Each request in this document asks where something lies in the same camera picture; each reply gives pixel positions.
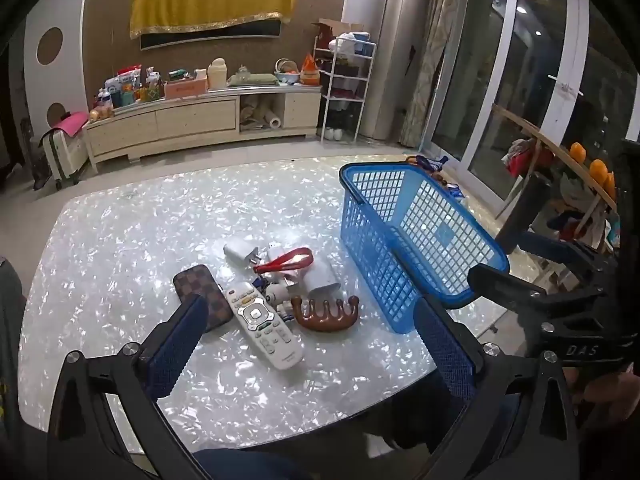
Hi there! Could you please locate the sliding glass door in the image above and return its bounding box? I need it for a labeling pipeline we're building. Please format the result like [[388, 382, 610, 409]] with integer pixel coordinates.
[[430, 0, 640, 201]]

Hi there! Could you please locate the white remote control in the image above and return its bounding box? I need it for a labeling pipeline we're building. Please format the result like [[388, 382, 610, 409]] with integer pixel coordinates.
[[225, 281, 305, 371]]

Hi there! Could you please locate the cream lidded jar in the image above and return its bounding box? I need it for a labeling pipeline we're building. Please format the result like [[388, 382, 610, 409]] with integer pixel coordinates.
[[207, 57, 229, 90]]

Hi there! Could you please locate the orange snack bag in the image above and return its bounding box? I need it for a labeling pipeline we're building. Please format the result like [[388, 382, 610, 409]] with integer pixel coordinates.
[[300, 53, 321, 86]]

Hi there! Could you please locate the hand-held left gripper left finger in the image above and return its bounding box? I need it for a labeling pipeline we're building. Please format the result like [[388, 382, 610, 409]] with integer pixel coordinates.
[[47, 292, 211, 480]]

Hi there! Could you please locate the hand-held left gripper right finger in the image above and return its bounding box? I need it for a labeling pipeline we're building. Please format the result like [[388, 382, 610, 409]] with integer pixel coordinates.
[[412, 294, 593, 480]]

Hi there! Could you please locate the cream suitcase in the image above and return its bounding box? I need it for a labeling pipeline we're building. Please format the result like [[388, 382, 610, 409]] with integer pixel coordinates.
[[39, 127, 88, 191]]

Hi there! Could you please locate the colourful clothes pile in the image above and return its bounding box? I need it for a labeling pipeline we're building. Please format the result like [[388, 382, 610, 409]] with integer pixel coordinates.
[[502, 137, 553, 181]]

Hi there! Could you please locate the white plastic bag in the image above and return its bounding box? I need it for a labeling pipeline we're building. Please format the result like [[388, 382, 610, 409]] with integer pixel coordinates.
[[332, 32, 373, 58]]

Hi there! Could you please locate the brown checkered phone case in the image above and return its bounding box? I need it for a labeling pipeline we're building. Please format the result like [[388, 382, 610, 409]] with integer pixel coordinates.
[[173, 264, 234, 331]]

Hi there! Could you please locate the white rounded plastic case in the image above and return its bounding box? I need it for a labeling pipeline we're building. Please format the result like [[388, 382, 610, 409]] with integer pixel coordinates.
[[305, 255, 342, 297]]

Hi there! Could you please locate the yellow fringed cloth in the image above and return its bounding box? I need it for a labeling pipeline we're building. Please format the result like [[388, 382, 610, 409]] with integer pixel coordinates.
[[130, 0, 300, 41]]

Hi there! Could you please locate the red strap keychain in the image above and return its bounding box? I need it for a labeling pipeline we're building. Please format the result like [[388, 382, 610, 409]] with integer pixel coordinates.
[[253, 247, 314, 276]]

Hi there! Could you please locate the white metal shelf rack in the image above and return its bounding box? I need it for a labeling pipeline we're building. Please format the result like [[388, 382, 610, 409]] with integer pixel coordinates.
[[317, 32, 377, 143]]

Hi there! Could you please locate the orange cardboard box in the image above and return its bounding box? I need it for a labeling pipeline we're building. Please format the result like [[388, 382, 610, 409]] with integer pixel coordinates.
[[164, 79, 208, 100]]

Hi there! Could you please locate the brown wooden claw massager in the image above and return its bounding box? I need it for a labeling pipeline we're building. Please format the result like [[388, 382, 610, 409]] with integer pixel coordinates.
[[291, 296, 361, 333]]

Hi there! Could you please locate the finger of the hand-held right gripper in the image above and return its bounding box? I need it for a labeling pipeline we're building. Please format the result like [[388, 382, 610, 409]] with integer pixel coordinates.
[[517, 230, 608, 273], [467, 264, 598, 321]]

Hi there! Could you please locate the patterned curtain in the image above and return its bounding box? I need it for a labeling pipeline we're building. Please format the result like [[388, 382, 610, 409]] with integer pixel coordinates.
[[400, 0, 466, 148]]

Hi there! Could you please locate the wall television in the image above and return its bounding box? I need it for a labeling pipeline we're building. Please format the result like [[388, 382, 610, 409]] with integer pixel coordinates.
[[140, 12, 282, 52]]

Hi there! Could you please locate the bowl with fruit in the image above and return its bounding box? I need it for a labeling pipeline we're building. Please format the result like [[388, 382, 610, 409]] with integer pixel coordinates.
[[275, 58, 301, 86]]

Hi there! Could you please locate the white plug charger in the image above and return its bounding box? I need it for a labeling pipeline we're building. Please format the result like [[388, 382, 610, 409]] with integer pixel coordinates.
[[223, 241, 262, 267]]

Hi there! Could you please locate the pink rolled mat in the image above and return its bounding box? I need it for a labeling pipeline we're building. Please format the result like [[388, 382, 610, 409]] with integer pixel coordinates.
[[47, 111, 90, 138]]

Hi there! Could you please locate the person's right hand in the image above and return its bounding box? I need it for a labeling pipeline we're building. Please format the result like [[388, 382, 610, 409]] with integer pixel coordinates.
[[572, 364, 640, 433]]

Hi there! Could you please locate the black foam cylinder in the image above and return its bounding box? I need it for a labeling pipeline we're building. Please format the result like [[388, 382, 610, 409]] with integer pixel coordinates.
[[495, 177, 552, 253]]

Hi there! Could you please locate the standing air conditioner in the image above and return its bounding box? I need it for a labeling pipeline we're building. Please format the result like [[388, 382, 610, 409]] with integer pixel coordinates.
[[360, 0, 426, 141]]

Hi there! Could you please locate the curved wooden rack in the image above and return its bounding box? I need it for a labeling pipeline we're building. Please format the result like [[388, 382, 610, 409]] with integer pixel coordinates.
[[492, 104, 621, 221]]

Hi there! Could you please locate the small white toy figure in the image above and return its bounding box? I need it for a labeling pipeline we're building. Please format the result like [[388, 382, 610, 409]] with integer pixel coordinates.
[[264, 282, 296, 322]]

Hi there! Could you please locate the cream television cabinet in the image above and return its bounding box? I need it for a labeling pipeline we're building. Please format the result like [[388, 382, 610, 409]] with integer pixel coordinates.
[[82, 85, 323, 171]]

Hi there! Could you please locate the blue plastic mesh basket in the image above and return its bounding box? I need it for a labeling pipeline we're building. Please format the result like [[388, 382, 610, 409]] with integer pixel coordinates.
[[339, 162, 511, 335]]

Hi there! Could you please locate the group of packets and bottles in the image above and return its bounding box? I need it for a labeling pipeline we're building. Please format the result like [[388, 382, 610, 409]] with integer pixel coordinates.
[[90, 64, 163, 121]]

